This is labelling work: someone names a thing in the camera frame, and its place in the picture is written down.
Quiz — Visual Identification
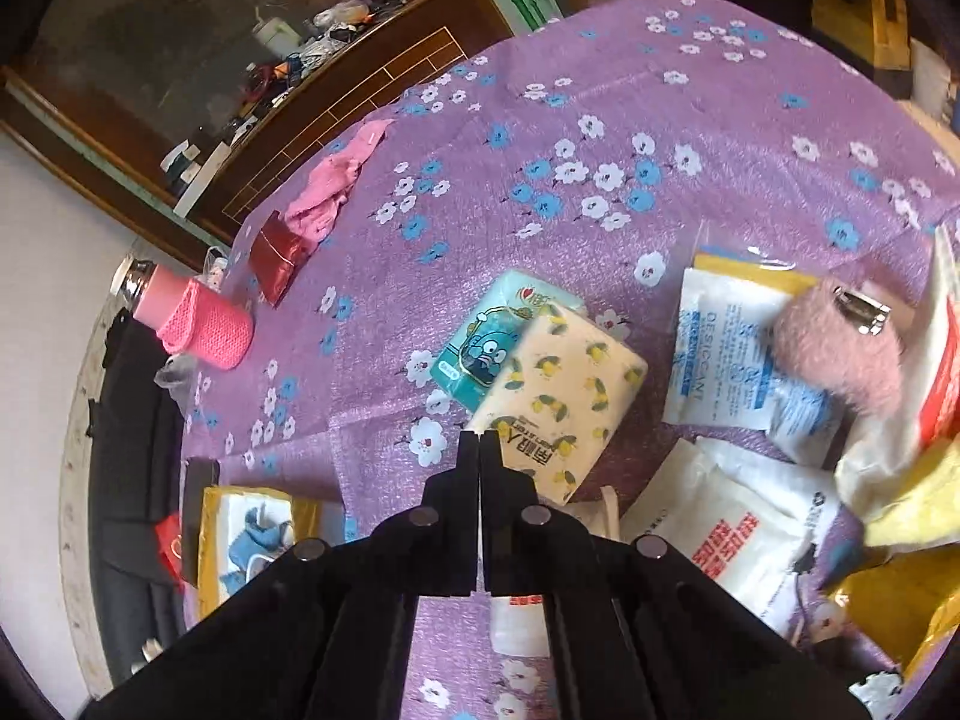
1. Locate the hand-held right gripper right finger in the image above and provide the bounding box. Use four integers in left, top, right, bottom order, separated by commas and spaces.
478, 431, 871, 720

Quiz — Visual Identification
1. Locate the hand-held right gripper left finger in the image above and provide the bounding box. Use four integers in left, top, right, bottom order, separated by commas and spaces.
79, 431, 481, 720

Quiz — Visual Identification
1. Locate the lemon print tissue pack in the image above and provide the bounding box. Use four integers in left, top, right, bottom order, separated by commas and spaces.
465, 305, 650, 507

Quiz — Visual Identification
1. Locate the teal cartoon tissue pack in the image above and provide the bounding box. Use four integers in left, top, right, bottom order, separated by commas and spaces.
429, 270, 586, 413

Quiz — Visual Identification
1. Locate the white packet with red print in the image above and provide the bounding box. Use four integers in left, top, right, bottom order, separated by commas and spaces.
622, 439, 815, 638

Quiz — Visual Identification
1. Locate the white blue desiccant packet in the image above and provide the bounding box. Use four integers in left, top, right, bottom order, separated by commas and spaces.
661, 266, 792, 430
765, 375, 848, 466

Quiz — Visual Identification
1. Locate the yellow tray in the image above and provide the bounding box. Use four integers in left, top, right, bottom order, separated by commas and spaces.
196, 486, 323, 616

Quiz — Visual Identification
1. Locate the pink patterned sock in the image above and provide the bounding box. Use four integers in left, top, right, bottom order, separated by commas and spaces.
772, 281, 908, 415

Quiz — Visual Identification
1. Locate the bottle with red label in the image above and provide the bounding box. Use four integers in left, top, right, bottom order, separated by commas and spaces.
834, 225, 960, 522

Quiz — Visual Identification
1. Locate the beige packet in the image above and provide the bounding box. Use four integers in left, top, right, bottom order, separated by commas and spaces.
559, 486, 623, 541

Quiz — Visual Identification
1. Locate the small white packet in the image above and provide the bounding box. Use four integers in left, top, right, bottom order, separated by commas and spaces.
489, 592, 552, 657

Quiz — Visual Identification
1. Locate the blue knit cloth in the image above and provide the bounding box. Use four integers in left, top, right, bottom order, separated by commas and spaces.
221, 506, 297, 593

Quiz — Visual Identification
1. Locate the white fluffy cloth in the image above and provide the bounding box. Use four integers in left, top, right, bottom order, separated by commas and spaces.
214, 496, 295, 601

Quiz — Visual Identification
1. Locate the purple floral tablecloth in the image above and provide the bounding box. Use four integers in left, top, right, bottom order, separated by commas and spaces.
180, 0, 960, 720

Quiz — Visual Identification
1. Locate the black smartphone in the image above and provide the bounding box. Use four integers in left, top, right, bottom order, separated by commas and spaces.
182, 457, 221, 522

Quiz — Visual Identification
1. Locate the pink knitted basket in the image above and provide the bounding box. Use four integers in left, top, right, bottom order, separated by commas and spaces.
161, 277, 256, 372

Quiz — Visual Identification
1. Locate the red wallet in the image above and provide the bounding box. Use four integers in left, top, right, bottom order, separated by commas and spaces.
247, 211, 308, 307

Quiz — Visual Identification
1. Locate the red plastic bag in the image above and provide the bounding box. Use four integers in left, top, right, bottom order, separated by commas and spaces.
154, 514, 185, 586

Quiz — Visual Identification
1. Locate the frosted plastic bag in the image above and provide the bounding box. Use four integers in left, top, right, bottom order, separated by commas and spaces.
154, 352, 197, 410

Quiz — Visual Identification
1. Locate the pink cloth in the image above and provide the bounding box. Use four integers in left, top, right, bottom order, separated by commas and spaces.
283, 118, 396, 241

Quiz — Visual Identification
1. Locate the clear bag with bottles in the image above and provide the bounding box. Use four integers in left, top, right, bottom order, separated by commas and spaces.
201, 246, 232, 293

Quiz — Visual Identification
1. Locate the yellow packet in clear bag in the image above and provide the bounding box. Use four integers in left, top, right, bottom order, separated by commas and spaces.
691, 251, 820, 295

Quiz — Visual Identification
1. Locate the black suitcase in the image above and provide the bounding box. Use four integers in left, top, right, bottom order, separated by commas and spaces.
86, 307, 188, 683

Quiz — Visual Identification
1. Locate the pink sleeved bottle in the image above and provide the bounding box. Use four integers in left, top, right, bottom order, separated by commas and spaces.
111, 256, 207, 346

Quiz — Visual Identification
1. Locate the wooden cabinet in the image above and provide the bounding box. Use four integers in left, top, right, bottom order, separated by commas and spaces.
0, 0, 590, 271

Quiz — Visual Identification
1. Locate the gold foil bag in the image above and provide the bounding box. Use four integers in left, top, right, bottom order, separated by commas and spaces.
829, 547, 960, 683

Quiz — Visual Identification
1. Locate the pile of assorted clutter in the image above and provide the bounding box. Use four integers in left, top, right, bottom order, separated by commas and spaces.
161, 0, 458, 196

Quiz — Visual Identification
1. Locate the white sack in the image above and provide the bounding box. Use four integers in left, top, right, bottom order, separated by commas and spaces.
907, 37, 960, 128

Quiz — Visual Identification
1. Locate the yellow wooden furniture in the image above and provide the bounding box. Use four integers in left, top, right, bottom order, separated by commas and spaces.
810, 0, 912, 68

